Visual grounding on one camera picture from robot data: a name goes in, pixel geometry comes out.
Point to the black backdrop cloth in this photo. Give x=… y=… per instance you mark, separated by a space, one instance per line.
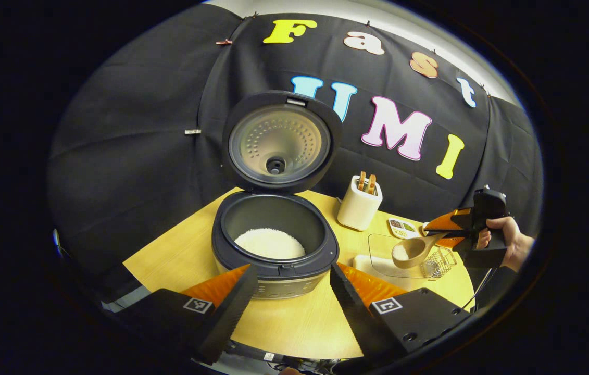
x=133 y=130

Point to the wooden spoon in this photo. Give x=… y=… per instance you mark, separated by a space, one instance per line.
x=411 y=252

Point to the white rice heap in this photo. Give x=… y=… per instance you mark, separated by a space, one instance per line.
x=271 y=244

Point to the toasted bread slice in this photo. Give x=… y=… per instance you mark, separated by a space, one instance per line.
x=362 y=181
x=372 y=184

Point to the dark grey rice cooker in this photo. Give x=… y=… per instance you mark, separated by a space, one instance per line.
x=278 y=140

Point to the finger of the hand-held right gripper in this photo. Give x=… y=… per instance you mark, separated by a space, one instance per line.
x=453 y=242
x=450 y=221

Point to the copper backdrop clip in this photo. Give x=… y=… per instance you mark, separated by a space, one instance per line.
x=224 y=41

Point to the white divided dish of beans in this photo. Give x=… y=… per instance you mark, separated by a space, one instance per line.
x=401 y=227

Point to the white rice box clear lid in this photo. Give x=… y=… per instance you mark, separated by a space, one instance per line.
x=377 y=260

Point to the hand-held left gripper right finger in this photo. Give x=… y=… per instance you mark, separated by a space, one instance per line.
x=351 y=307

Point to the white toaster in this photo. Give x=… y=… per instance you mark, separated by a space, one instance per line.
x=356 y=211

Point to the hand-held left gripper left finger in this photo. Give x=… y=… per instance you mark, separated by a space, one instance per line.
x=232 y=307

